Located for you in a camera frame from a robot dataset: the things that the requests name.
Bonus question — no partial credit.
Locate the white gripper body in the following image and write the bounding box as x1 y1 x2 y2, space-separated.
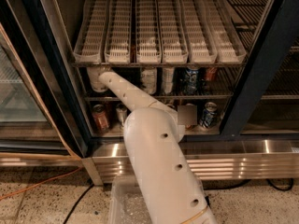
87 67 107 92

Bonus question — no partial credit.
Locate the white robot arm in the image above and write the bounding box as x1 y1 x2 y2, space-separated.
93 67 217 224

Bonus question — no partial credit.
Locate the white shelf tray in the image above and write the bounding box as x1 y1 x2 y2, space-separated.
203 0 247 64
157 0 188 64
104 0 132 64
73 0 109 63
180 0 217 64
135 0 161 64

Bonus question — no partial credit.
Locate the silver slim can left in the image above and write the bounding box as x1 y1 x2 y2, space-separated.
116 103 128 127

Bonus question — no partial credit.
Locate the red can bottom shelf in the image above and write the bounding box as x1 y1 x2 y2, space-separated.
92 105 110 132

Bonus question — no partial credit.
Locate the red can shelf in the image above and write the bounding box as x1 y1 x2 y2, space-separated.
205 67 218 81
92 105 110 132

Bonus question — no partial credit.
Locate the white can middle shelf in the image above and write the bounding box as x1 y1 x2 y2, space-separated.
140 68 157 94

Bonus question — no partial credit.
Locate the white slim can middle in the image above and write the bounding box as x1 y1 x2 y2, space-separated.
162 67 175 94

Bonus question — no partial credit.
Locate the glass fridge door left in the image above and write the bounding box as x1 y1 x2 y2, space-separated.
0 24 81 166

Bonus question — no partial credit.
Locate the blue can middle shelf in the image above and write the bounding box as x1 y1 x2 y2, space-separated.
182 67 199 95

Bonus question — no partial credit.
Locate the red can middle shelf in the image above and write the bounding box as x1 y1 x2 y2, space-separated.
205 67 218 81

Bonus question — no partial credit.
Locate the blue white can bottom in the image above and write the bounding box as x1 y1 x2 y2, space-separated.
199 102 218 129

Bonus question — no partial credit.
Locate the stainless fridge base grille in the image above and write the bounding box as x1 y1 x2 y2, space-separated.
91 139 299 183

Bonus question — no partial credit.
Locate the clear plastic bin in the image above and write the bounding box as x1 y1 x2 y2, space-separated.
107 175 152 224

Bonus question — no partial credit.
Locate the middle wire shelf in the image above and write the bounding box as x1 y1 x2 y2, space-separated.
80 67 238 102

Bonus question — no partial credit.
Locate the orange cable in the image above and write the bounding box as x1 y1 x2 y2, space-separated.
0 166 83 202

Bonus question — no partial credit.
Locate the black cable left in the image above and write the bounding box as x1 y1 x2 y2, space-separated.
63 184 94 224

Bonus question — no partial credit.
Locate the black cable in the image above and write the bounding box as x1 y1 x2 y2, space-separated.
63 184 94 224
204 177 294 192

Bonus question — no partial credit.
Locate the dark fridge centre post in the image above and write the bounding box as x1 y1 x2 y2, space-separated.
220 0 299 137

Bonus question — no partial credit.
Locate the black cable right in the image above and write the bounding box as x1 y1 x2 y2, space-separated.
204 177 294 192

